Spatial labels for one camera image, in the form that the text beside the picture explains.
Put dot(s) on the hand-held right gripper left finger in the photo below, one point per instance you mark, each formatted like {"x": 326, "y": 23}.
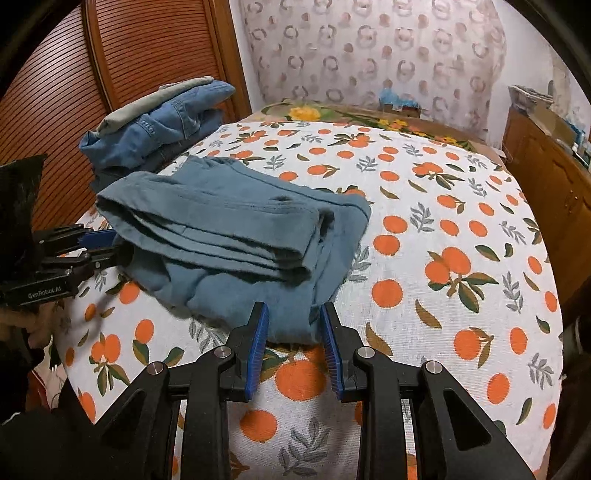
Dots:
{"x": 256, "y": 350}

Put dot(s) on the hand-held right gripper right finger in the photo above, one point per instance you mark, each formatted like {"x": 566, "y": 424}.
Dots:
{"x": 332, "y": 355}

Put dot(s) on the blue denim folded jeans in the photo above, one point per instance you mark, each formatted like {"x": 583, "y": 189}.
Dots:
{"x": 184, "y": 110}

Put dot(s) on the wooden louvered wardrobe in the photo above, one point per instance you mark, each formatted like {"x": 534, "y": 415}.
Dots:
{"x": 138, "y": 46}

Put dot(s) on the wooden sideboard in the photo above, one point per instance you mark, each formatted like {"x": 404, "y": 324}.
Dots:
{"x": 545, "y": 184}

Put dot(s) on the grey folded pants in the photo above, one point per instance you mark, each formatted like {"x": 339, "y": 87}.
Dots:
{"x": 134, "y": 113}

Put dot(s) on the grey patterned basket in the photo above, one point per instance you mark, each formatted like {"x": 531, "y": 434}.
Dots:
{"x": 528, "y": 97}

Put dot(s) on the orange print bed sheet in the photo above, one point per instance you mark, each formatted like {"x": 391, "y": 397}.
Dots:
{"x": 438, "y": 207}

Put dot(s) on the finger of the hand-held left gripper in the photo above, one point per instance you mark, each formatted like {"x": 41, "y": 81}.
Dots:
{"x": 99, "y": 237}
{"x": 99, "y": 263}

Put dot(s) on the small cardboard box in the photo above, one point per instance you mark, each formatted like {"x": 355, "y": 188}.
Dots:
{"x": 401, "y": 110}

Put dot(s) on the open cardboard box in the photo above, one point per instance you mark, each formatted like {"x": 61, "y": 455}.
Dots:
{"x": 554, "y": 127}

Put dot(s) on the dark blue folded pants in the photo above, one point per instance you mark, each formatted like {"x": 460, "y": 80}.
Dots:
{"x": 161, "y": 157}

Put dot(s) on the circle print sheer curtain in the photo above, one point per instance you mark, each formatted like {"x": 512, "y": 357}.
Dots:
{"x": 369, "y": 46}

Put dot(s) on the floral blanket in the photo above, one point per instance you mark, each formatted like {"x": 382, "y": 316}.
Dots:
{"x": 314, "y": 113}

